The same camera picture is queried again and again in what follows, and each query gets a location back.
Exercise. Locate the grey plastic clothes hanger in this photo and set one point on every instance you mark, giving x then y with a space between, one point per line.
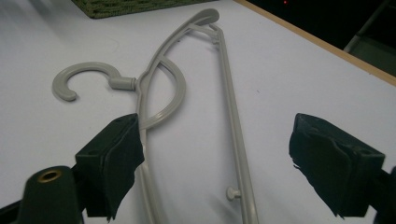
232 102

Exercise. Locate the grey metal stand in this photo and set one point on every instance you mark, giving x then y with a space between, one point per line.
370 34

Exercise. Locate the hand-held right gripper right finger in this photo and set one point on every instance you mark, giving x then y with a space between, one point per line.
336 168

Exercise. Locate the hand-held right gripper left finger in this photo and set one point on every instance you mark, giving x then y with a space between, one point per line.
109 165

